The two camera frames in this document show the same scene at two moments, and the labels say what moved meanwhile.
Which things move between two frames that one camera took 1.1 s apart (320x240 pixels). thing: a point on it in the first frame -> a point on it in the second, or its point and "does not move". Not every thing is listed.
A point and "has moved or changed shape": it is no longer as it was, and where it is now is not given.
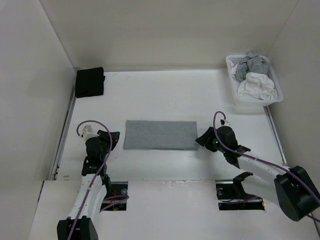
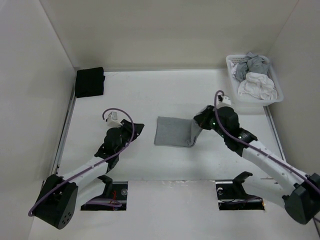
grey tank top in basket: (253, 63) does not move
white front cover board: (168, 210) does not move
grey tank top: (178, 135) has moved or changed shape
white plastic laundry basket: (242, 100) does not move
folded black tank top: (89, 82) does not move
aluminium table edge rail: (64, 134) does not move
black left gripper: (105, 136) -> (127, 127)
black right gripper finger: (208, 139) -> (203, 119)
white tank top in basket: (258, 85) does not move
